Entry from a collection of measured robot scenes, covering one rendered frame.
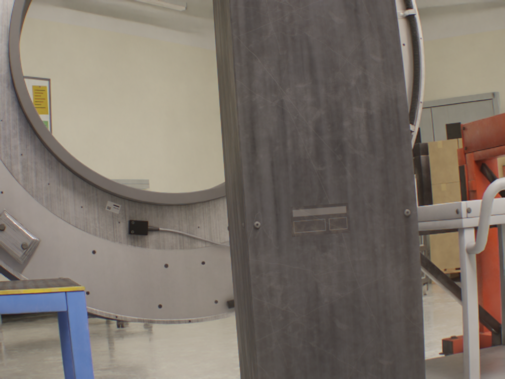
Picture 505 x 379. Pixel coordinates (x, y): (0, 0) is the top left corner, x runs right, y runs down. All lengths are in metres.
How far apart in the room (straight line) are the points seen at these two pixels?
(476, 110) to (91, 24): 4.96
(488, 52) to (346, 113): 10.06
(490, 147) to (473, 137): 0.12
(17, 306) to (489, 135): 1.85
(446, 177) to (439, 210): 6.83
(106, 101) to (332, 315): 8.39
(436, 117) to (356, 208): 10.18
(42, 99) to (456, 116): 5.34
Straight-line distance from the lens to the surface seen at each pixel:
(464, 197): 2.94
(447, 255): 8.56
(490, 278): 2.90
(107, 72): 9.57
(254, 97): 1.18
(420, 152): 2.59
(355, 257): 1.19
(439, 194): 8.57
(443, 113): 11.33
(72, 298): 1.29
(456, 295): 2.64
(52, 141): 2.03
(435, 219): 1.73
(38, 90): 8.77
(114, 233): 2.08
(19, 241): 2.03
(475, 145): 2.86
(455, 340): 2.89
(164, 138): 10.13
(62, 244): 2.07
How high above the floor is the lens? 0.67
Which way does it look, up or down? 3 degrees up
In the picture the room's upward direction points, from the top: 4 degrees counter-clockwise
